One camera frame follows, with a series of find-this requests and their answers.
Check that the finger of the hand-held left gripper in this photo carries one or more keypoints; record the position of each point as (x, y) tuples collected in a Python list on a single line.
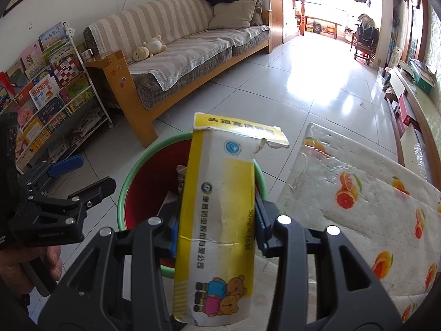
[(96, 189), (67, 165)]

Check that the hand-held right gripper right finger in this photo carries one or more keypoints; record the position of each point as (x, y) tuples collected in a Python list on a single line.
[(263, 227)]

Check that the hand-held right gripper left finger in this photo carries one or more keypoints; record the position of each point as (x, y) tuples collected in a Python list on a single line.
[(174, 238)]

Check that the yellow white medicine box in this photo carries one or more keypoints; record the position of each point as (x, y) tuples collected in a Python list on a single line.
[(220, 213)]

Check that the red bin with green rim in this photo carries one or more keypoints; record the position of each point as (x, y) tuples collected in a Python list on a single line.
[(148, 186)]

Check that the person's left hand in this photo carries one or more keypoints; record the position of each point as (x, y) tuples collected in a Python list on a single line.
[(53, 262)]

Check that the white paper piece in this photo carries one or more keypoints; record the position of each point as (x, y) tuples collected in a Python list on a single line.
[(168, 203)]

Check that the grey milk carton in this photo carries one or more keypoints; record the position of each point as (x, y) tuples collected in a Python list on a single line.
[(181, 179)]

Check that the row of children's picture books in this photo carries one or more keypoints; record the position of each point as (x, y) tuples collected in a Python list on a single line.
[(44, 93)]

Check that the table with orange-print cloth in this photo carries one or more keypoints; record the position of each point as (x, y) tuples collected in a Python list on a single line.
[(344, 231)]

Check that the wooden sofa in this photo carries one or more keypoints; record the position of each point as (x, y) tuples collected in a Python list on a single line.
[(137, 103)]

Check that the red paper bag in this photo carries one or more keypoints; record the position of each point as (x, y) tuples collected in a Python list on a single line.
[(7, 86)]

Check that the small white container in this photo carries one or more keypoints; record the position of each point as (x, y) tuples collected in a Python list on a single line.
[(86, 54)]

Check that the round cream plush toy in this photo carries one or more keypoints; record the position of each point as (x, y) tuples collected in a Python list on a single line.
[(141, 54)]

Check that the cream plush bear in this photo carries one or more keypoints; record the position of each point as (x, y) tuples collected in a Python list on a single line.
[(155, 45)]

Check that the crinkled silver foil mat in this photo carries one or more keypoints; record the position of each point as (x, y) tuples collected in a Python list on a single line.
[(419, 160)]

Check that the beige striped sofa cover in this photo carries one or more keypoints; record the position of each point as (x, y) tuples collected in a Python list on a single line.
[(172, 24)]

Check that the red flat box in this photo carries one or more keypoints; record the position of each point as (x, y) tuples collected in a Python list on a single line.
[(406, 110)]

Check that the long low television cabinet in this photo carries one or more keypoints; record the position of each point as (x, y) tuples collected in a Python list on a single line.
[(427, 117)]

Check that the wooden chair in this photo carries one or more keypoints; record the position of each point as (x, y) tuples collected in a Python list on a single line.
[(365, 53)]

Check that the beige cushion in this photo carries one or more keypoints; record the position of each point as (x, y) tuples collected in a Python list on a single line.
[(232, 15)]

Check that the low wooden table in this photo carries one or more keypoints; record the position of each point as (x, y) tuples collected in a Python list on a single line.
[(324, 20)]

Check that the white plastic bag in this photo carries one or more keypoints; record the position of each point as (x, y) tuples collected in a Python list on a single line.
[(397, 57)]

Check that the patterned cushion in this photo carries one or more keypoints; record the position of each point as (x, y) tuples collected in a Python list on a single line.
[(258, 10)]

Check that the green cardboard box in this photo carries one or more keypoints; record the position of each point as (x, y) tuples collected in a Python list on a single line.
[(425, 82)]

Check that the dark clothes heap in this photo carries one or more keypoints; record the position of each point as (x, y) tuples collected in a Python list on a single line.
[(367, 29)]

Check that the stack of magazines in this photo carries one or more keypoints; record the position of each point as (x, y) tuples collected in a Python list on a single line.
[(422, 67)]

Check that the wooden framed glass door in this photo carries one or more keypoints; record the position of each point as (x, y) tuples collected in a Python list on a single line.
[(418, 31)]

